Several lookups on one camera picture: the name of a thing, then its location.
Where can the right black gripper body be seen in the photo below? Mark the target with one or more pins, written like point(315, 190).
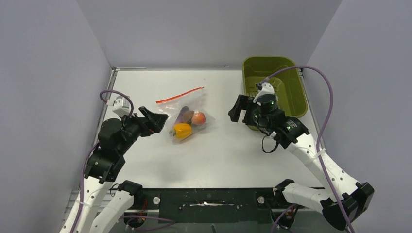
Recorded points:
point(258, 120)

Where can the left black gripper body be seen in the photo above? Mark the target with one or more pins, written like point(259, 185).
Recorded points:
point(134, 127)

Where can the yellow toy bell pepper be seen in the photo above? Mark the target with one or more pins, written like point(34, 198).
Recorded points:
point(182, 131)

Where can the clear zip top bag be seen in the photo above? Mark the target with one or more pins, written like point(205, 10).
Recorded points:
point(175, 106)

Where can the olive green plastic basket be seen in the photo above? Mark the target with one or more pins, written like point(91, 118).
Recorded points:
point(288, 85)

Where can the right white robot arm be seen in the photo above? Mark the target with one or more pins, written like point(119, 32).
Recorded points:
point(343, 198)

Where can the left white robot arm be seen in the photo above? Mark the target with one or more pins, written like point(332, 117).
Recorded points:
point(105, 161)

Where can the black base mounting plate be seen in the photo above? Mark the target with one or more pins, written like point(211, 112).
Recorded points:
point(232, 206)

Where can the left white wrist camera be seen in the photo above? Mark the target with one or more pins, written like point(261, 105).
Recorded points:
point(120, 106)

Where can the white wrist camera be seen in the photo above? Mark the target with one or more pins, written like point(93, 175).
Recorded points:
point(120, 106)
point(265, 88)

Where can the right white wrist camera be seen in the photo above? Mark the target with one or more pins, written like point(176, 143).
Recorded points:
point(265, 88)

